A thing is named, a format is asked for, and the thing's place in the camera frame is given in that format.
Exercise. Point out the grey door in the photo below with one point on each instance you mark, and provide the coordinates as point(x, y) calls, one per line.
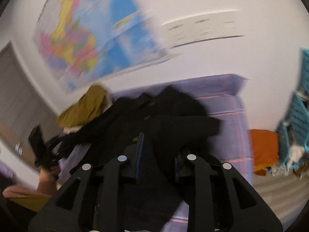
point(17, 89)

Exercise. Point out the person's left forearm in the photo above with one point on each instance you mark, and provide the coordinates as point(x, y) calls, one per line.
point(21, 192)

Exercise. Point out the purple plaid bed sheet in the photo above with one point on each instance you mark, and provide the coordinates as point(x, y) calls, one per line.
point(225, 101)

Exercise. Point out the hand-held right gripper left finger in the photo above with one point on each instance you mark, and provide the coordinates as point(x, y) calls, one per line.
point(140, 151)

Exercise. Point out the person's left hand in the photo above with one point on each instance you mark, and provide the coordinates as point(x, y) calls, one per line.
point(48, 181)

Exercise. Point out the white wall plate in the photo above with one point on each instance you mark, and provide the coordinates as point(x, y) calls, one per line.
point(231, 24)

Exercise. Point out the black garment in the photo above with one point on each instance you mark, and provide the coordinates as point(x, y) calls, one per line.
point(159, 125)

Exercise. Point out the orange cloth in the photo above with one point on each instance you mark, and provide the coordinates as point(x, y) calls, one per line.
point(264, 147)

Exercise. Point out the colourful wall map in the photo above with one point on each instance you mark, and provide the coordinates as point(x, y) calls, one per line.
point(89, 33)

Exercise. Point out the teal laundry basket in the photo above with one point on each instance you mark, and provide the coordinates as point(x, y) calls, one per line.
point(298, 116)

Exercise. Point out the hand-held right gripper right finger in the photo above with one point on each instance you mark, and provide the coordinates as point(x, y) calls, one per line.
point(194, 174)

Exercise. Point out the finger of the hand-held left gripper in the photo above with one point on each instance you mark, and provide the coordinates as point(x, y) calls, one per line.
point(56, 142)

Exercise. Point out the mustard yellow garment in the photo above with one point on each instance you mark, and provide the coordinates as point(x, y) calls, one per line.
point(83, 108)

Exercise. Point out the person's olive clothing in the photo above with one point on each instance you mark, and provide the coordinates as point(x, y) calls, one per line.
point(31, 203)

